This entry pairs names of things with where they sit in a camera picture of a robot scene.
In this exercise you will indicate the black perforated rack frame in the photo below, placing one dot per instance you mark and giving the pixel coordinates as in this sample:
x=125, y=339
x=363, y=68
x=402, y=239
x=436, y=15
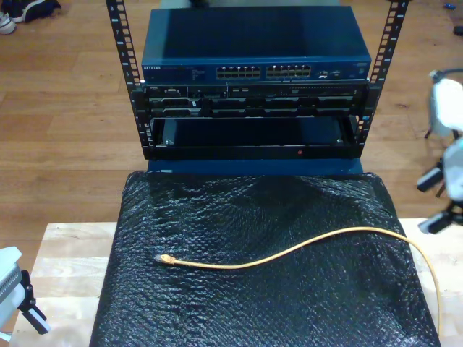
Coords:
x=121, y=43

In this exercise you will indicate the small dark floor object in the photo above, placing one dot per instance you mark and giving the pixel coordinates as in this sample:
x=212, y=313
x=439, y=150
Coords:
x=459, y=30

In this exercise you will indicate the black server chassis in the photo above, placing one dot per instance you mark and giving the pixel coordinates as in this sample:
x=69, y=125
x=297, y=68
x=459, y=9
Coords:
x=282, y=105

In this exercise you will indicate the blue network switch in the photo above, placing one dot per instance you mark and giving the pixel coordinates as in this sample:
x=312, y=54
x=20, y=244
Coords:
x=253, y=36

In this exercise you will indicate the blue metal base panel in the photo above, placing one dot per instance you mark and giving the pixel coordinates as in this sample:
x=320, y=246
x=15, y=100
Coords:
x=253, y=167

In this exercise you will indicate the dark sneaker white sole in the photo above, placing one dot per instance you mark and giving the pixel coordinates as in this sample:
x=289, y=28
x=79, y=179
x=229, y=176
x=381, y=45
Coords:
x=36, y=9

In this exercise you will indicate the small blue floor object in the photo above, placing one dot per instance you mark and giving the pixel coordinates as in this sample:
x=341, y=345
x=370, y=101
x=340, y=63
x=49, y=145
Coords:
x=449, y=6

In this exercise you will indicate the black bubble wrap mat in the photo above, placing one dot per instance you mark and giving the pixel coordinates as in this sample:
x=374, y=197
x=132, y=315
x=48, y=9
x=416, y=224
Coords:
x=253, y=289

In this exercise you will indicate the black rack shelf tray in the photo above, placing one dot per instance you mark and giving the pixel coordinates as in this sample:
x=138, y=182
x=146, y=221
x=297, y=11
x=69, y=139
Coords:
x=253, y=152

